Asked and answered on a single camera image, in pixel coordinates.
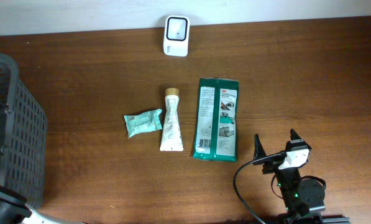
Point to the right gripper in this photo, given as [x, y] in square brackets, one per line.
[271, 167]

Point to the green gloves package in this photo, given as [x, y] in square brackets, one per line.
[216, 132]

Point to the white tube with tan cap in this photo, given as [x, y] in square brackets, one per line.
[171, 136]

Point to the teal wipes packet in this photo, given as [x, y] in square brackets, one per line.
[146, 122]

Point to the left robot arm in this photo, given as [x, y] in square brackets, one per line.
[14, 209]

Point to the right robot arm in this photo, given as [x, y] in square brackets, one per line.
[303, 196]

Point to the grey plastic basket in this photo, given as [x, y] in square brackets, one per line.
[23, 134]

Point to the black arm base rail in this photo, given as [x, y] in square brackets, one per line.
[331, 220]

